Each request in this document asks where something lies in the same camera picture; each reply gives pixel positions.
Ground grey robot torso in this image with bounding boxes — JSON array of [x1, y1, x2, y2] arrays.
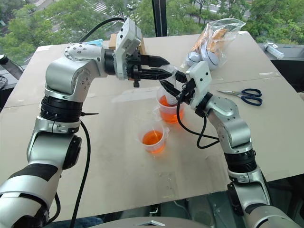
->
[[87, 216, 214, 228]]

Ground brown cardboard sheet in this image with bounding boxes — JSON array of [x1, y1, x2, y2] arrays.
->
[[0, 76, 304, 221]]

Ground packaged syringe in wrapper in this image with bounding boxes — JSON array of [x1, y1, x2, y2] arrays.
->
[[263, 42, 285, 60]]

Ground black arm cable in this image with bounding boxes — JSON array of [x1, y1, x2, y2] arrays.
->
[[47, 17, 126, 228], [176, 94, 220, 150]]

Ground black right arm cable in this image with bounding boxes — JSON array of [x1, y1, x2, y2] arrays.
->
[[176, 94, 220, 150]]

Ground large clear measuring cup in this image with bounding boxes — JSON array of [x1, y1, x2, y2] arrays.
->
[[153, 86, 188, 124]]

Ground brown cardboard box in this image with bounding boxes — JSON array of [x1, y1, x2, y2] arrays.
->
[[109, 33, 148, 55]]

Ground small clear measuring cup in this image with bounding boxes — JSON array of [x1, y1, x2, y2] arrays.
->
[[137, 123, 171, 154]]

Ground clear plastic syringe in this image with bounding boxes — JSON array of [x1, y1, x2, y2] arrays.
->
[[165, 66, 179, 106]]

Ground blue handled scissors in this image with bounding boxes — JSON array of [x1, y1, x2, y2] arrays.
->
[[217, 88, 263, 107]]

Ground light blue packet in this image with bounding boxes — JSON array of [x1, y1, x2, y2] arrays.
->
[[86, 39, 104, 47]]

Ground black window frame post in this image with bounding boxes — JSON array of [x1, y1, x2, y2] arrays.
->
[[152, 0, 169, 38]]

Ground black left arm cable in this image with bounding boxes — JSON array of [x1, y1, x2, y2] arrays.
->
[[47, 17, 126, 228]]

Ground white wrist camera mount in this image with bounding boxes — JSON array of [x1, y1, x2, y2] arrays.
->
[[114, 18, 143, 81], [185, 60, 212, 110]]

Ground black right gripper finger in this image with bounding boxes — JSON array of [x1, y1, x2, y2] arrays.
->
[[160, 80, 181, 98], [175, 70, 189, 84]]

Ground clear plastic bag with items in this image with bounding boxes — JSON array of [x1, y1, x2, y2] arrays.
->
[[180, 19, 247, 71]]

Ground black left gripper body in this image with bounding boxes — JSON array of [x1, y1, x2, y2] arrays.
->
[[123, 50, 143, 88]]

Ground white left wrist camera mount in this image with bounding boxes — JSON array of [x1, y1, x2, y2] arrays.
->
[[114, 18, 143, 81]]

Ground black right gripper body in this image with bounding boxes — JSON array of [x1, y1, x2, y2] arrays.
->
[[179, 78, 197, 105]]

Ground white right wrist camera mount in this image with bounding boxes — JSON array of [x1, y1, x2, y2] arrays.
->
[[185, 60, 212, 110]]

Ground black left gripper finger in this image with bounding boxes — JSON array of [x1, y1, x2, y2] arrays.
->
[[142, 67, 176, 81], [142, 55, 171, 68]]

